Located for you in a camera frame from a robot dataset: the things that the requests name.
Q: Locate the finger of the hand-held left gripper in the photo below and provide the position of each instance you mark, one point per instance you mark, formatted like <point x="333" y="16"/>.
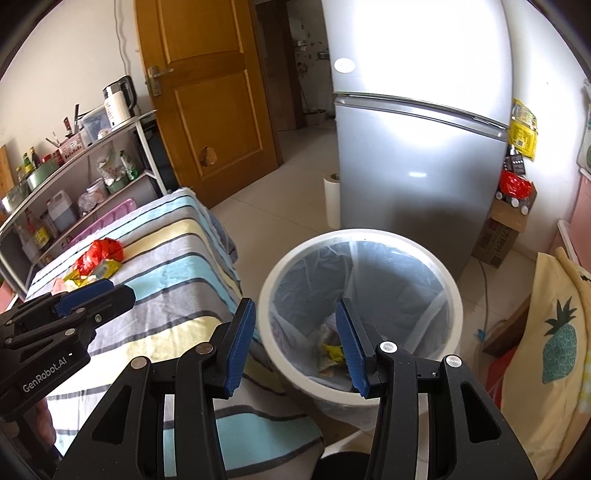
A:
<point x="87" y="293"/>
<point x="108" y="304"/>

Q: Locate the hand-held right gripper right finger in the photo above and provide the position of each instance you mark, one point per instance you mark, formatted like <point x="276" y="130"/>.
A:
<point x="351" y="350"/>

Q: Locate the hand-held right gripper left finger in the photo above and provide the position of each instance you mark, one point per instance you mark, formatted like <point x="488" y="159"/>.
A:
<point x="240" y="346"/>

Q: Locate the yellow-green snack packet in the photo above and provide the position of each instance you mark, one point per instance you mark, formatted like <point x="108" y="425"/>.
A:
<point x="330" y="351"/>

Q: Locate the small yellow wrapper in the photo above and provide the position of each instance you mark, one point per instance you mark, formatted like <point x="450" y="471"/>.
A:
<point x="104" y="268"/>

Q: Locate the red plastic bag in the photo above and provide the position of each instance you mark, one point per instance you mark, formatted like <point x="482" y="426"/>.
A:
<point x="99" y="254"/>

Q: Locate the white round trash can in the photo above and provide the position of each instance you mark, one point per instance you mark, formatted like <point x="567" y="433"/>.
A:
<point x="314" y="392"/>

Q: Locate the striped tablecloth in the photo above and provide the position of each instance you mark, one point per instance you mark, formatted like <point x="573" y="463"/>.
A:
<point x="175" y="277"/>

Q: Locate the yellow label bottle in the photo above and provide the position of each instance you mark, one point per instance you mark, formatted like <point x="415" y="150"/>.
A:
<point x="40" y="237"/>

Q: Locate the clear plastic bin liner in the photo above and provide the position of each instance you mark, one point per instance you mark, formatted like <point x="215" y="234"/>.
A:
<point x="392" y="286"/>

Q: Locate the pink plastic tray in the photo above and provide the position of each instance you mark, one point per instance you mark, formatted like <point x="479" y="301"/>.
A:
<point x="106" y="217"/>

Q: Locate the white plastic jug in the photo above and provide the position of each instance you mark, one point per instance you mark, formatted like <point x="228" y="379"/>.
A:
<point x="62" y="214"/>

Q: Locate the white lidded jar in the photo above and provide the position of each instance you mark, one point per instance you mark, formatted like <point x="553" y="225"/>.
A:
<point x="97" y="190"/>

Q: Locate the green bowl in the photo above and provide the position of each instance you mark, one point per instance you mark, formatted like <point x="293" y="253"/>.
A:
<point x="117" y="185"/>

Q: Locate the metal pot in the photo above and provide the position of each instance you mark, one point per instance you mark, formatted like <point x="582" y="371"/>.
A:
<point x="14" y="198"/>

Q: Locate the green pot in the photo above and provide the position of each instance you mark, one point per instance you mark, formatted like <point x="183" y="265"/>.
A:
<point x="44" y="175"/>

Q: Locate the crumpled plastic bags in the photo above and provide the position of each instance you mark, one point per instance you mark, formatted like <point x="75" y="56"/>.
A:
<point x="108" y="166"/>

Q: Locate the metal shelf rack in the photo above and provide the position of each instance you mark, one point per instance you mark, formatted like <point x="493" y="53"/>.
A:
<point x="69" y="159"/>

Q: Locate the pink-white utensil box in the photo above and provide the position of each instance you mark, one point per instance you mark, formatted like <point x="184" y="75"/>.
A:
<point x="74" y="146"/>

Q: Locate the wooden cutting board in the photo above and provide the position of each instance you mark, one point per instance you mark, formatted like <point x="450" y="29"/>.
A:
<point x="5" y="170"/>

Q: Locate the white paper roll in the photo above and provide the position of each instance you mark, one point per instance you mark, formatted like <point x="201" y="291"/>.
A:
<point x="331" y="203"/>

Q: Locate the red paper bag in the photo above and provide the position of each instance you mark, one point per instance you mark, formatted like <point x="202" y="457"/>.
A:
<point x="501" y="374"/>

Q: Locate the clear storage box blue lid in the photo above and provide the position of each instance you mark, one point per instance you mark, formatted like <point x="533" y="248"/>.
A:
<point x="94" y="124"/>

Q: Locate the cardboard box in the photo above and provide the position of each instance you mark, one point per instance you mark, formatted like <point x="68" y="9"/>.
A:
<point x="498" y="244"/>

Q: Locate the pineapple print cloth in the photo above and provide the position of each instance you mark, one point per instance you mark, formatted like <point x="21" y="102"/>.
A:
<point x="531" y="392"/>

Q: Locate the white electric kettle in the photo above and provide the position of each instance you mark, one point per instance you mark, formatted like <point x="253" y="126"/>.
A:
<point x="117" y="104"/>

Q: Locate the wooden door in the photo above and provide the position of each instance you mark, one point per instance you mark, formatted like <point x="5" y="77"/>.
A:
<point x="207" y="115"/>

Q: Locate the silver refrigerator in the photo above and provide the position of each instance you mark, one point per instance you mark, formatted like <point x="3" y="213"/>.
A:
<point x="406" y="138"/>

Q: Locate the small red bag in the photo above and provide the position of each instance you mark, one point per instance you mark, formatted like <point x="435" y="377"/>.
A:
<point x="515" y="184"/>

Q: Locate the dark hanging packets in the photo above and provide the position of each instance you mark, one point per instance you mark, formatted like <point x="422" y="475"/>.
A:
<point x="515" y="164"/>

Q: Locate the pink cabinet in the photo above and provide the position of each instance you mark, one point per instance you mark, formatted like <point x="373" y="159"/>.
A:
<point x="582" y="217"/>

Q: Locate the yellow hanging packets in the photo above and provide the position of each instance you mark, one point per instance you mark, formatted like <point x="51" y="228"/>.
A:
<point x="522" y="131"/>

